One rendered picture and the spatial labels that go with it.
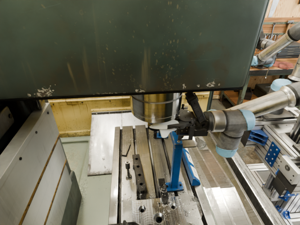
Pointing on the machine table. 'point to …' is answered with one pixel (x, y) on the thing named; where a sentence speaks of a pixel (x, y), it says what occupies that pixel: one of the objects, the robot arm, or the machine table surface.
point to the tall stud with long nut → (127, 169)
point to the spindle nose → (156, 107)
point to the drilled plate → (180, 216)
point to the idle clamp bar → (139, 174)
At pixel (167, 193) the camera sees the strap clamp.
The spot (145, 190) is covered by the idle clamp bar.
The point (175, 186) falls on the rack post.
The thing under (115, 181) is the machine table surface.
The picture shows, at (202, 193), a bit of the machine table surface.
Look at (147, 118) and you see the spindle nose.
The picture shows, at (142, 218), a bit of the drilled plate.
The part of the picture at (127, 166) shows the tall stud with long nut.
